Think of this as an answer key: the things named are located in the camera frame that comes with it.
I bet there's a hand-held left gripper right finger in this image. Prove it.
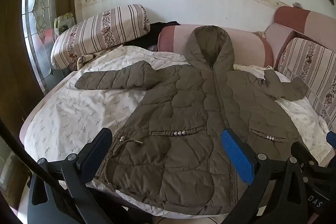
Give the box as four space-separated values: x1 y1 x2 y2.
221 128 311 224

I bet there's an olive quilted hooded jacket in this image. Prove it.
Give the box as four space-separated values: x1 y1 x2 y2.
74 25 310 216

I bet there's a black cable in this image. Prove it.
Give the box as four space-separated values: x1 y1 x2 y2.
0 118 111 224

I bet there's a white floral bedsheet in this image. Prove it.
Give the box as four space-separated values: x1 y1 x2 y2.
20 45 336 219

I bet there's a black cloth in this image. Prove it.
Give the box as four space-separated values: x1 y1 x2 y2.
123 21 181 50

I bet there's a green printed bag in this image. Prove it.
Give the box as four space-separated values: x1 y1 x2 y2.
54 12 76 37

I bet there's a stained glass door panel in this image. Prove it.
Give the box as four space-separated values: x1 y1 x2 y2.
22 0 76 89

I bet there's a pink bolster cushion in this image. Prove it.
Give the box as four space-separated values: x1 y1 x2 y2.
157 24 274 67

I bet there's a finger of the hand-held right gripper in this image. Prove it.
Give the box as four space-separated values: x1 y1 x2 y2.
326 131 336 160
292 140 330 170

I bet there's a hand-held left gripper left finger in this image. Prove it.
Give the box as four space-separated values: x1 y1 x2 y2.
28 127 113 224

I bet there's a striped floral pillow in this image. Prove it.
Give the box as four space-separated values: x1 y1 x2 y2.
51 4 151 70

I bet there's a small beige patterned cloth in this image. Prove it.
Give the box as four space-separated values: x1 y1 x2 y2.
75 53 96 71

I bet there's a striped floral seat cushion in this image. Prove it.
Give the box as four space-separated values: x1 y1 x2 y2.
277 37 336 132

